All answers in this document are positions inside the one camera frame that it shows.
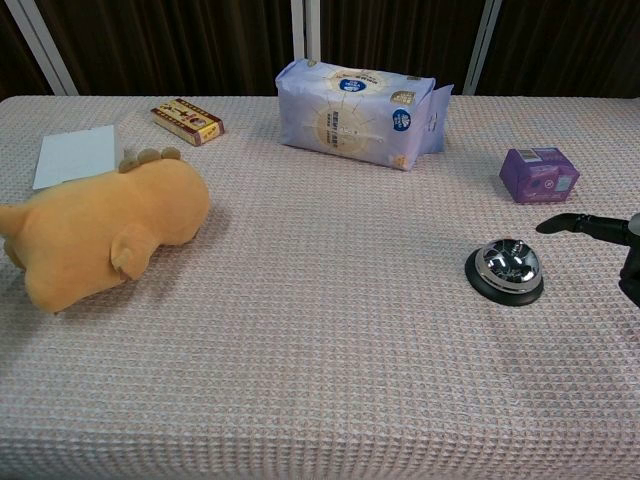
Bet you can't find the dark brown curtain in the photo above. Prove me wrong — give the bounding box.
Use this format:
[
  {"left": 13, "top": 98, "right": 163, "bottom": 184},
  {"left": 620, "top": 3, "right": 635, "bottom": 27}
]
[{"left": 0, "top": 0, "right": 640, "bottom": 101}]

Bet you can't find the silver call bell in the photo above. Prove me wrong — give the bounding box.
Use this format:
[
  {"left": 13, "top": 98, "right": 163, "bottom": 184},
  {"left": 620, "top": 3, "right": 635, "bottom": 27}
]
[{"left": 464, "top": 238, "right": 545, "bottom": 307}]

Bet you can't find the lavender tissue paper pack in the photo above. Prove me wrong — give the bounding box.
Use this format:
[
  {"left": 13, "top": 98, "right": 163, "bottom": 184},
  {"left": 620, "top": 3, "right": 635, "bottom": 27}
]
[{"left": 274, "top": 58, "right": 455, "bottom": 172}]

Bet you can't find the red and gold flat box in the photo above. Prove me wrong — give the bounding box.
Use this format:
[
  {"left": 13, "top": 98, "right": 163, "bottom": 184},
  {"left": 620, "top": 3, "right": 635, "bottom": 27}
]
[{"left": 150, "top": 97, "right": 225, "bottom": 147}]

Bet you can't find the pink waffle weave tablecloth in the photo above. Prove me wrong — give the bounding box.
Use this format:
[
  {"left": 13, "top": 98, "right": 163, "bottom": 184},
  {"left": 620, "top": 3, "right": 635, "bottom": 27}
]
[{"left": 0, "top": 94, "right": 640, "bottom": 480}]

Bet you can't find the white metal frame post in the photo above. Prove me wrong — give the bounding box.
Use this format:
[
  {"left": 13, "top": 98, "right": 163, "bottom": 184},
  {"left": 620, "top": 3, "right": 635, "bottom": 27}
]
[
  {"left": 461, "top": 0, "right": 503, "bottom": 96},
  {"left": 3, "top": 0, "right": 79, "bottom": 97},
  {"left": 290, "top": 0, "right": 322, "bottom": 62}
]

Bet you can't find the small purple cardboard box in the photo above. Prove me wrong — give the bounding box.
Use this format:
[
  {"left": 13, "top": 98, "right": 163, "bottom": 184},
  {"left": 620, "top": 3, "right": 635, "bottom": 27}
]
[{"left": 498, "top": 146, "right": 581, "bottom": 204}]

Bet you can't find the white paper card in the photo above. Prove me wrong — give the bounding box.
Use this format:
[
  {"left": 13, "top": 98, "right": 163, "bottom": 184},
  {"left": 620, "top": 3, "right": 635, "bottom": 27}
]
[{"left": 32, "top": 124, "right": 120, "bottom": 191}]

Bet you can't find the orange plush dinosaur toy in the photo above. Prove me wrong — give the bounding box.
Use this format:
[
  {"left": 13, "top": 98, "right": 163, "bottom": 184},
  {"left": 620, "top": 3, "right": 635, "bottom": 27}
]
[{"left": 0, "top": 146, "right": 211, "bottom": 315}]

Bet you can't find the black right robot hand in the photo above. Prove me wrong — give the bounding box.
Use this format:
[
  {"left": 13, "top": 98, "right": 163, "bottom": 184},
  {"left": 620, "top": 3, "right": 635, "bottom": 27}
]
[{"left": 535, "top": 211, "right": 640, "bottom": 308}]

